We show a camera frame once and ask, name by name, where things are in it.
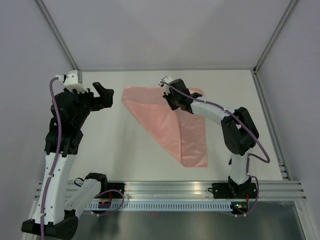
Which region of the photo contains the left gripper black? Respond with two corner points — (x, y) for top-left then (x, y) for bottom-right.
(69, 81), (114, 128)

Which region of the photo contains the pink cloth napkin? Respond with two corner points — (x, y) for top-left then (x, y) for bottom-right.
(121, 85), (208, 168)

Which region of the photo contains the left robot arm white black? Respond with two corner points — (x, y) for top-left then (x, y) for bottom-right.
(21, 82), (115, 240)

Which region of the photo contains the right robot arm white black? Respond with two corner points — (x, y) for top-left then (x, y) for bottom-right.
(159, 77), (261, 199)

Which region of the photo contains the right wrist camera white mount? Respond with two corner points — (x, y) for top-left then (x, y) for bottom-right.
(158, 76), (173, 92)

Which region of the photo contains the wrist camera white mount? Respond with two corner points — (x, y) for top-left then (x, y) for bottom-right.
(55, 70), (89, 94)
(158, 76), (173, 92)

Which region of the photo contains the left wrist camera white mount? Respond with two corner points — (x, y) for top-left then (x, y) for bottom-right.
(55, 70), (89, 94)

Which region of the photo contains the right aluminium frame post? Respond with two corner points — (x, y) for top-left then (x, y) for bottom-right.
(252, 0), (300, 75)

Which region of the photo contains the aluminium frame post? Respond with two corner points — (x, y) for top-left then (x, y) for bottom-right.
(252, 0), (300, 75)
(33, 0), (79, 70)

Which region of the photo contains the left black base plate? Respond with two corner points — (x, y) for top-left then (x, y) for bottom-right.
(106, 182), (125, 200)

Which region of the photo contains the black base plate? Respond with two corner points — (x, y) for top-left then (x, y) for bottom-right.
(208, 182), (258, 199)
(106, 182), (125, 200)

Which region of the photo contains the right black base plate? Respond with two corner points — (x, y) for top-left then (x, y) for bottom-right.
(208, 182), (258, 199)

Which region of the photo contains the white slotted cable duct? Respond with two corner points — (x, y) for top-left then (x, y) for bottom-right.
(84, 201), (233, 211)

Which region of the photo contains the left aluminium frame post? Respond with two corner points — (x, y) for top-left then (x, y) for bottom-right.
(33, 0), (79, 70)

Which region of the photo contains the aluminium front rail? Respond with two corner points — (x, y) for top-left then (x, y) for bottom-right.
(123, 180), (307, 201)

